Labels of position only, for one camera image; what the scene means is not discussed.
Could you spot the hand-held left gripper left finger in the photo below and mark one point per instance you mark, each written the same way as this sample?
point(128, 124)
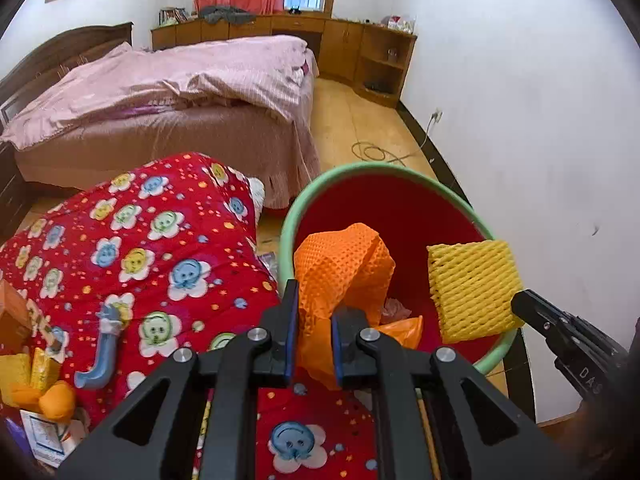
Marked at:
point(291, 342)

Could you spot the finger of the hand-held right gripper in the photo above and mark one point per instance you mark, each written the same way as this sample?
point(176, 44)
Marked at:
point(550, 322)

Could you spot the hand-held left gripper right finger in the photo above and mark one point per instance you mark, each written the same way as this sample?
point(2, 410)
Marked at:
point(338, 347)

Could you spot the orange foam net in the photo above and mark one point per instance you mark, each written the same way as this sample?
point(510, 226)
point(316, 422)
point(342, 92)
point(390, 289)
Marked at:
point(340, 265)

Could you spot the yellow foam net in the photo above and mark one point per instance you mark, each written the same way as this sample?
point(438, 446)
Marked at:
point(472, 290)

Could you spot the red basin with green rim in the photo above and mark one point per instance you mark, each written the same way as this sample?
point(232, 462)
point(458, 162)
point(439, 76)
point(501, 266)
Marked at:
point(380, 200)

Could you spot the orange plastic bag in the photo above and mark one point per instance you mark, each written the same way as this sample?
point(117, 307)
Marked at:
point(400, 332)

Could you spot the pink crumpled paper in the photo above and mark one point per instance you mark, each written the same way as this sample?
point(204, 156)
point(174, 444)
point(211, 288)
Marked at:
point(397, 309)

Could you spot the clear plastic wrapper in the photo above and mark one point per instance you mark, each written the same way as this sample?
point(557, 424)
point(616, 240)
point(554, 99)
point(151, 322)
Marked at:
point(270, 262)

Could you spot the white cloth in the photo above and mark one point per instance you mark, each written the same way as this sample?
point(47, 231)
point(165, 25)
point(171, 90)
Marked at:
point(257, 195)

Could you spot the red flower printed blanket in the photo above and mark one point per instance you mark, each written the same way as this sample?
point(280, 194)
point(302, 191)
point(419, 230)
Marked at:
point(150, 240)

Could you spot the blue plastic toy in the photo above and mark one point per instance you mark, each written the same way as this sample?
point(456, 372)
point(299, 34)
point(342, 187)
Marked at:
point(102, 355)

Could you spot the wooden bed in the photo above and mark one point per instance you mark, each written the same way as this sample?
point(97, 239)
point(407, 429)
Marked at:
point(200, 150)

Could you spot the white booklet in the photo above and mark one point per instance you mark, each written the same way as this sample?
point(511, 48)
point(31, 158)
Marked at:
point(47, 437)

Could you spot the yellow packet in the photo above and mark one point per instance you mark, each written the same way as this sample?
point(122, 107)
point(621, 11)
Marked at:
point(14, 380)

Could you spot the pink duvet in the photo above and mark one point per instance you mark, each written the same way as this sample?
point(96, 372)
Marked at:
point(175, 75)

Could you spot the glass jar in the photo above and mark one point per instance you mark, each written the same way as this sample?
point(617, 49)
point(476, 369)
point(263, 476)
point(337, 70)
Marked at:
point(392, 54)

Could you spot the long wooden cabinet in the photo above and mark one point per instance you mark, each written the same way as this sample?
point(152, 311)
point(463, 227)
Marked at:
point(340, 45)

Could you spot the dark wooden nightstand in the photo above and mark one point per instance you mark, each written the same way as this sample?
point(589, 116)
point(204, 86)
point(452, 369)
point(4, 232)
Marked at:
point(10, 185)

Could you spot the red and white packages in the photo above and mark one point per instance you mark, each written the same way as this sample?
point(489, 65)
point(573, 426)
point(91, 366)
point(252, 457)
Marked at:
point(397, 22)

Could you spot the dark clothes pile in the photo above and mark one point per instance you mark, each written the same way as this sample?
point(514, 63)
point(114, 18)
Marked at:
point(227, 15)

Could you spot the row of books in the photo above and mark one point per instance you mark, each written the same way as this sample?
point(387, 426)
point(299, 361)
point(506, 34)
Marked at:
point(172, 16)

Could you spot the wall socket with plug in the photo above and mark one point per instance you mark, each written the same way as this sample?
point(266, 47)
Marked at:
point(436, 116)

